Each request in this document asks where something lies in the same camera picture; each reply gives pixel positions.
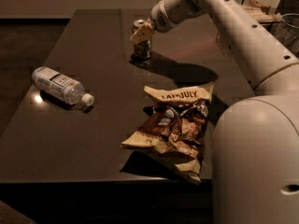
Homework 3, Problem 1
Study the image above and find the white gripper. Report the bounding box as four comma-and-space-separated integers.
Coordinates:
130, 0, 203, 45

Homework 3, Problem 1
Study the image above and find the clear plastic water bottle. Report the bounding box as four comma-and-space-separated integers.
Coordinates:
32, 66, 94, 106

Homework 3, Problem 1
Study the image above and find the brown chip bag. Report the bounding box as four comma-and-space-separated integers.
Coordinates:
121, 82, 214, 184

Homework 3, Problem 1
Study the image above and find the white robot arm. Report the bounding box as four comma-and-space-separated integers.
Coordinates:
131, 0, 299, 224

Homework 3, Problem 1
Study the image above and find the orange soda can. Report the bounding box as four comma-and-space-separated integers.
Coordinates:
132, 19, 151, 61

